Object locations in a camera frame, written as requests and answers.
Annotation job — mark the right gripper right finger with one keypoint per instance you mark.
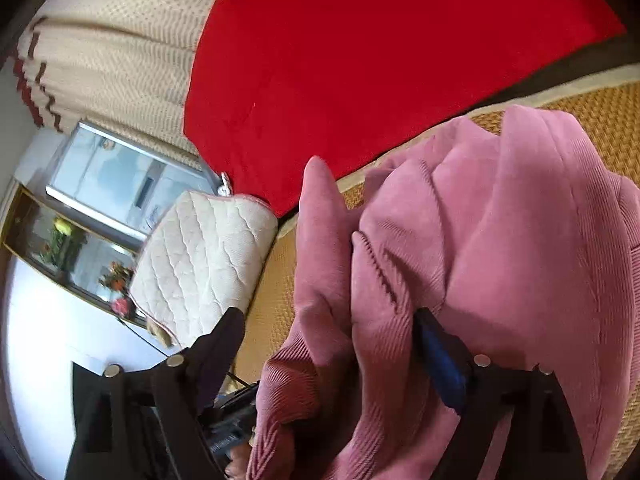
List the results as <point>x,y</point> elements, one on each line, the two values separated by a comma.
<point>446,359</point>

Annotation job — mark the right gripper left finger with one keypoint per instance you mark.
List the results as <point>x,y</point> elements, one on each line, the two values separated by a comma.
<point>211,356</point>

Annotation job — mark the pink corduroy jacket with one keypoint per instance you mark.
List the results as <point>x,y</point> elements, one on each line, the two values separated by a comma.
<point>521,243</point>

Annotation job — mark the person's left hand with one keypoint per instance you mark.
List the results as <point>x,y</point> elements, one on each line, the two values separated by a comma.
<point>238,465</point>

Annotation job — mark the white quilted pillow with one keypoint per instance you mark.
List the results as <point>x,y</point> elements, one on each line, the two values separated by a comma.
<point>204,257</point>

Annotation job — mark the framed flower picture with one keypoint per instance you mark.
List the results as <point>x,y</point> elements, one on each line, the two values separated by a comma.
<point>82,262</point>

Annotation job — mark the window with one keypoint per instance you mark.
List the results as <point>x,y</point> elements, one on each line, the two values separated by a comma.
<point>118,183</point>

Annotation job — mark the red blanket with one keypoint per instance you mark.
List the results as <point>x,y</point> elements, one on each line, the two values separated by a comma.
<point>275,82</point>

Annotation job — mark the beige dotted curtain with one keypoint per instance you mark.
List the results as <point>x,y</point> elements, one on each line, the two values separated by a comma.
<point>123,65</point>

